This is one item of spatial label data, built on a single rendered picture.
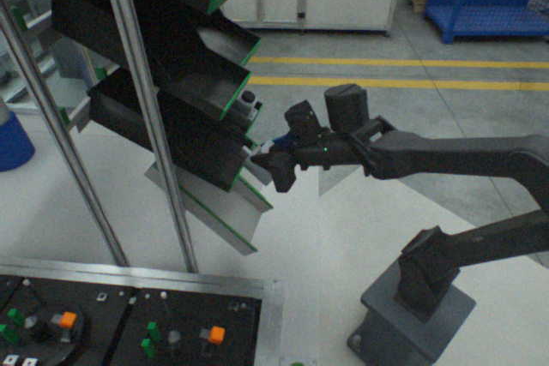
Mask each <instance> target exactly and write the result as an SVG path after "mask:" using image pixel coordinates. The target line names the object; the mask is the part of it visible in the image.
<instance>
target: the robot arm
mask: <svg viewBox="0 0 549 366"><path fill-rule="evenodd" d="M324 98H325V102H326V106H327V112H328V116H329V123H330V127H331V129H332V130H333V131H334V132H331V129H330V128H329V127H328V125H325V126H324V127H322V126H321V125H320V123H319V122H318V119H317V116H316V114H315V112H314V111H313V109H312V108H311V105H310V103H309V102H308V101H307V100H304V101H301V102H299V103H297V104H296V105H294V106H292V107H291V108H290V109H289V110H288V111H286V112H285V114H284V117H285V119H286V121H287V123H288V125H289V127H290V130H289V131H288V133H287V134H286V135H283V136H281V137H278V138H275V139H273V140H271V141H272V142H273V143H274V144H276V145H277V147H276V148H275V149H274V151H273V152H272V153H263V154H258V155H255V156H251V157H250V161H251V162H253V163H255V164H257V165H259V166H261V167H262V168H263V169H265V170H267V171H270V174H271V177H272V179H273V182H274V187H275V190H276V192H277V193H288V192H289V190H290V189H291V188H292V186H293V185H294V183H295V180H296V177H295V166H296V164H298V165H299V167H300V170H301V171H307V169H308V167H309V166H319V165H322V166H323V170H324V171H329V170H330V168H331V166H332V165H362V166H363V168H364V174H365V176H366V177H368V176H370V175H372V176H373V177H374V178H376V179H378V180H391V179H399V178H403V177H407V176H411V175H413V174H416V173H423V172H425V173H439V174H453V175H468V176H482V177H508V178H513V179H514V180H516V181H517V182H518V183H519V184H520V185H522V186H523V187H524V188H525V189H526V190H527V191H528V193H529V194H530V195H531V196H532V197H533V199H534V200H535V202H536V203H537V205H538V206H539V207H540V210H533V211H531V212H528V213H523V214H519V215H516V216H514V217H510V218H507V219H503V220H500V221H498V222H494V223H490V224H489V225H483V226H480V227H477V228H474V229H471V230H468V231H463V232H460V233H457V234H453V235H449V234H447V233H444V232H442V231H441V229H440V227H439V226H438V225H436V226H434V227H432V228H431V229H429V230H425V229H423V230H422V231H421V232H420V233H419V234H418V235H417V236H416V237H415V238H414V239H413V240H411V241H410V242H409V243H408V244H407V245H406V246H405V247H404V248H403V249H402V250H401V252H402V254H401V255H400V256H399V257H398V258H397V260H398V263H399V266H400V270H401V280H400V282H399V284H398V286H397V289H399V290H398V291H397V292H396V293H395V295H394V296H393V298H394V300H396V301H397V302H398V303H399V304H400V305H401V306H402V307H403V308H405V309H406V310H407V311H409V312H410V313H411V314H412V315H414V316H415V317H416V318H417V319H419V320H420V321H421V322H423V323H424V324H427V323H428V321H429V320H430V319H431V318H432V317H433V316H434V314H435V313H436V312H437V310H438V309H439V308H440V306H441V305H442V304H443V302H444V300H445V299H444V298H445V295H446V294H447V293H448V292H449V289H450V288H449V285H450V284H451V283H452V282H453V280H454V279H455V278H456V277H457V275H458V274H459V273H460V272H461V270H460V268H459V267H466V266H472V265H476V264H480V263H485V262H489V261H498V260H502V259H507V258H509V259H511V258H516V257H521V256H525V255H534V254H539V253H543V252H547V251H549V136H547V135H542V134H533V135H525V136H513V137H477V138H441V139H429V138H424V137H422V136H420V135H418V134H416V133H414V132H408V131H402V130H398V129H397V128H396V127H394V126H393V125H392V124H391V123H389V122H388V121H387V120H386V119H383V118H382V117H381V116H378V117H376V118H374V119H370V115H369V109H368V103H367V101H368V96H367V90H366V89H361V86H360V85H357V84H356V83H345V84H340V85H337V86H334V87H331V88H329V89H327V90H326V91H325V92H324ZM377 132H380V134H381V135H382V136H380V137H379V138H377V140H375V141H374V142H372V140H371V139H370V138H371V137H372V136H374V135H375V134H377ZM280 146H281V147H282V149H283V150H284V152H281V150H280Z"/></svg>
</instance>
